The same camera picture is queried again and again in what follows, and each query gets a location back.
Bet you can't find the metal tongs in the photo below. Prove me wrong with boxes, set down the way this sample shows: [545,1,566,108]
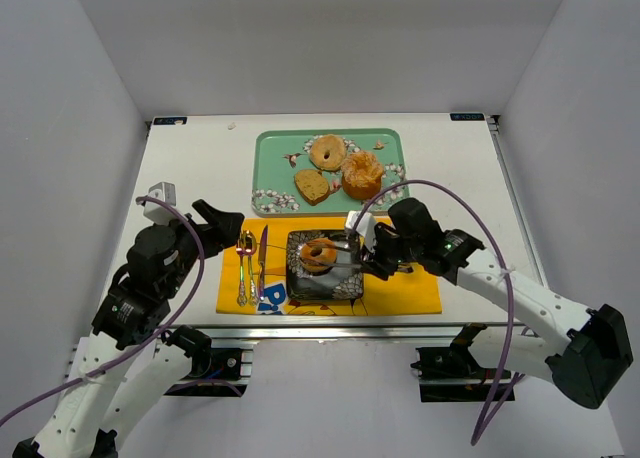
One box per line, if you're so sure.
[333,245,363,270]

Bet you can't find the orange glazed donut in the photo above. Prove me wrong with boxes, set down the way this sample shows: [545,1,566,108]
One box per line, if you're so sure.
[299,238,337,273]

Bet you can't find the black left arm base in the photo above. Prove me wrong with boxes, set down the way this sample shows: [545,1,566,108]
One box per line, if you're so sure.
[164,347,253,398]

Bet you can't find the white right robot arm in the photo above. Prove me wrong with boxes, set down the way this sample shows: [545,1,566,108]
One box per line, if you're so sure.
[345,198,633,409]

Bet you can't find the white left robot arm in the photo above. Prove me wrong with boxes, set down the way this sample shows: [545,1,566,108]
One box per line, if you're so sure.
[13,196,244,457]

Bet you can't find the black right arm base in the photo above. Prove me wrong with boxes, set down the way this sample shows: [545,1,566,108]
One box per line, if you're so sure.
[410,347,512,403]

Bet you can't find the brown bread slice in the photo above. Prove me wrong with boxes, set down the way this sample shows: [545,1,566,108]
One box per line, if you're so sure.
[294,169,330,206]

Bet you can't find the black floral square plate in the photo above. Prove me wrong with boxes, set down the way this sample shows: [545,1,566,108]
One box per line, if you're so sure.
[285,230,364,301]

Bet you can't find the iridescent knife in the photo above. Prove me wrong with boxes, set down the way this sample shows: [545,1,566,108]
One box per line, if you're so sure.
[257,225,269,302]

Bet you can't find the yellow printed placemat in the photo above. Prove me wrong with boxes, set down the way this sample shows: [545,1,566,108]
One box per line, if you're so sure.
[216,216,442,316]

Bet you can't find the sugared bundt cake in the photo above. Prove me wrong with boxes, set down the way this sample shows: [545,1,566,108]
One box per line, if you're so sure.
[341,151,384,201]

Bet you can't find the iridescent fork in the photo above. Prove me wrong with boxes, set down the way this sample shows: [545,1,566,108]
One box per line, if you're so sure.
[236,231,248,307]

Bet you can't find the green floral tray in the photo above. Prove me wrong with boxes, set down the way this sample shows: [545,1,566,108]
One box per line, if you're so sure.
[251,128,407,217]

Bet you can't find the pale glazed bagel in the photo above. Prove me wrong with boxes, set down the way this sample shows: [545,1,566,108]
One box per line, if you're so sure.
[309,134,347,171]

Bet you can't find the left blue corner label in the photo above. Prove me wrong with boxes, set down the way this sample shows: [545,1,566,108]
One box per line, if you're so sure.
[152,116,187,126]

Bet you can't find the blue corner label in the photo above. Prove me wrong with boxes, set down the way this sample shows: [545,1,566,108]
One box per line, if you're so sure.
[449,112,485,121]
[152,116,187,126]

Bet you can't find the right blue corner label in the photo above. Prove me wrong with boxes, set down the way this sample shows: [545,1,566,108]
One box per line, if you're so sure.
[449,112,485,121]

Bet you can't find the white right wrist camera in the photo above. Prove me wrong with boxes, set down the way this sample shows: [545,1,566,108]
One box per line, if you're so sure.
[344,211,377,239]

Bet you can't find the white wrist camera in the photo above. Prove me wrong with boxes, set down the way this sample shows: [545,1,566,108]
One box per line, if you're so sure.
[143,181,176,226]
[344,211,377,239]

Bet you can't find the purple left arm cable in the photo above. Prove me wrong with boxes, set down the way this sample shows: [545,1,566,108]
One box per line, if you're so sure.
[0,196,206,424]

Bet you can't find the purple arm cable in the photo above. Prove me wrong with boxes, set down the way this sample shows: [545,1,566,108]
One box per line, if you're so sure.
[357,179,526,447]
[0,196,206,424]

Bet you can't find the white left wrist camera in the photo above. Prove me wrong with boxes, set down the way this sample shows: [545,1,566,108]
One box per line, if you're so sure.
[143,181,176,226]

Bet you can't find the aluminium table frame rail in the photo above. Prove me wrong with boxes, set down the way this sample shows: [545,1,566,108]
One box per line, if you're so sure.
[72,320,526,352]

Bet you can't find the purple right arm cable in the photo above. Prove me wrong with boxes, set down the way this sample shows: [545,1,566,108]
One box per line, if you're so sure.
[357,179,526,447]

